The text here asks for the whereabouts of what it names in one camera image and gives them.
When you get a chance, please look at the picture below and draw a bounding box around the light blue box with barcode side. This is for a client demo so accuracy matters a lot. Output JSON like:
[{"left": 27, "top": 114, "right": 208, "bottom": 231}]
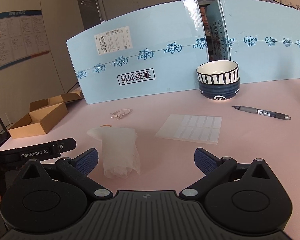
[{"left": 206, "top": 0, "right": 300, "bottom": 80}]

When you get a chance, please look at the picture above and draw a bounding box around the grey ballpoint pen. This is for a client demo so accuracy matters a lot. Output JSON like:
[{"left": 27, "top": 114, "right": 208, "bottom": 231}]
[{"left": 232, "top": 105, "right": 291, "bottom": 121}]

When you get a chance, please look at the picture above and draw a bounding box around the light blue box with shipping label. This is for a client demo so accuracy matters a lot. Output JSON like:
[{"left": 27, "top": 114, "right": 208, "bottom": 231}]
[{"left": 66, "top": 0, "right": 209, "bottom": 105}]

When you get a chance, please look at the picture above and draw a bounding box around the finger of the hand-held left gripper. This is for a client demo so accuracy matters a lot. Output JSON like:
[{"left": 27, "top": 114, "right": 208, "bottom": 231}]
[{"left": 51, "top": 137, "right": 77, "bottom": 155}]

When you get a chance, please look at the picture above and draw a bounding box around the open brown cardboard box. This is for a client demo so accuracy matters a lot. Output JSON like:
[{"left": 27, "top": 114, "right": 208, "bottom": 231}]
[{"left": 8, "top": 97, "right": 68, "bottom": 139}]

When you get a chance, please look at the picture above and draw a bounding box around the dark blue spiral bowl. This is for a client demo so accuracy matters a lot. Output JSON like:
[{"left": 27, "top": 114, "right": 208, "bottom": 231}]
[{"left": 197, "top": 76, "right": 240, "bottom": 102}]

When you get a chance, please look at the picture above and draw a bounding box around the white label sticker sheet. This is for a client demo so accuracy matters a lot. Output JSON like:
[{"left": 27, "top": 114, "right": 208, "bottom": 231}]
[{"left": 154, "top": 114, "right": 222, "bottom": 145}]

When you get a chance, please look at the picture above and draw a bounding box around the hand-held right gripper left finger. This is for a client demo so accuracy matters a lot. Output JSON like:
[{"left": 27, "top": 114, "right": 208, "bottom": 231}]
[{"left": 21, "top": 148, "right": 113, "bottom": 200}]

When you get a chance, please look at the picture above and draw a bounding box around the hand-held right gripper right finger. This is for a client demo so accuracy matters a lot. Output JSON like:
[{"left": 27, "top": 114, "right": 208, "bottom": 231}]
[{"left": 179, "top": 147, "right": 273, "bottom": 202}]

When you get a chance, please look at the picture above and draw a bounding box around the wall poster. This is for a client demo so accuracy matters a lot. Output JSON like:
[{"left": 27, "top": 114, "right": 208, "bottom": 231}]
[{"left": 0, "top": 10, "right": 50, "bottom": 75}]

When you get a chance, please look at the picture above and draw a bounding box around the white black striped bowl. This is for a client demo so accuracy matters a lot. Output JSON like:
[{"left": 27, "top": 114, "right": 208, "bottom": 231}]
[{"left": 196, "top": 60, "right": 239, "bottom": 85}]

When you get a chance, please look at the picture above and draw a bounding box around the brown cardboard box with flaps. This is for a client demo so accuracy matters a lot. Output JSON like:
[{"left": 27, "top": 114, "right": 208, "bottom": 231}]
[{"left": 61, "top": 90, "right": 84, "bottom": 103}]

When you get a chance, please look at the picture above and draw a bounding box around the dark window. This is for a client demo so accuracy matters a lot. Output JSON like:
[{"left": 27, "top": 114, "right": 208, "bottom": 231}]
[{"left": 76, "top": 0, "right": 100, "bottom": 30}]

